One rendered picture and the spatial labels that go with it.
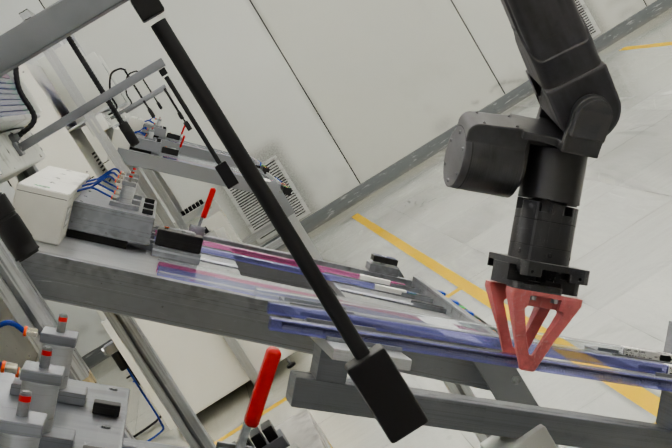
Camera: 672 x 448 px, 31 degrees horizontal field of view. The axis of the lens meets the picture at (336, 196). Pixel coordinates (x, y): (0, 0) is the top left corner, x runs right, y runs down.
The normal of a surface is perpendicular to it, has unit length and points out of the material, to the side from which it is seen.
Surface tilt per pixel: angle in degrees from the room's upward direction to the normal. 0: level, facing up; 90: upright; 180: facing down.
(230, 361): 90
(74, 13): 90
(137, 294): 90
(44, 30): 90
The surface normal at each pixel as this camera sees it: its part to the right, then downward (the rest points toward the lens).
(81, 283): 0.14, 0.08
